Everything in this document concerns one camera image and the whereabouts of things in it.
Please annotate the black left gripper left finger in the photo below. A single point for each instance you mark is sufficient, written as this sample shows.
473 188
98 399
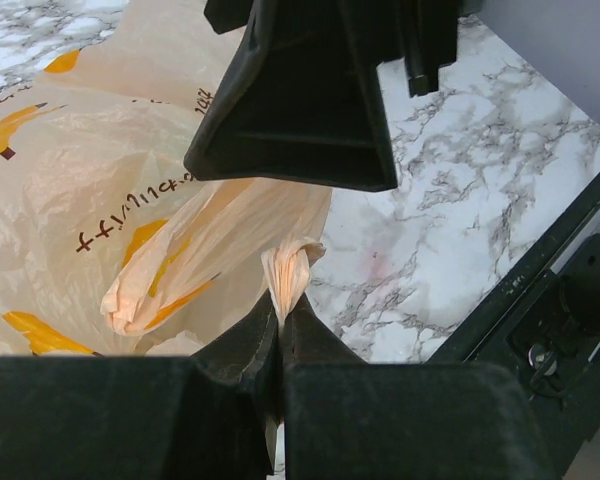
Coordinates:
211 415

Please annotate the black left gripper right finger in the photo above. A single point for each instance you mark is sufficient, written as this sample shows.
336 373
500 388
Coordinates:
345 418

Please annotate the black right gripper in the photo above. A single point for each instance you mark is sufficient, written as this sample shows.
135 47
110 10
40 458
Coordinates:
300 99

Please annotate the peach banana-print plastic bag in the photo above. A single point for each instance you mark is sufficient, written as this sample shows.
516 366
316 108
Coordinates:
108 245

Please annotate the black mounting rail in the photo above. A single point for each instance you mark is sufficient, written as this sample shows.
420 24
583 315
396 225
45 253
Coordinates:
542 322

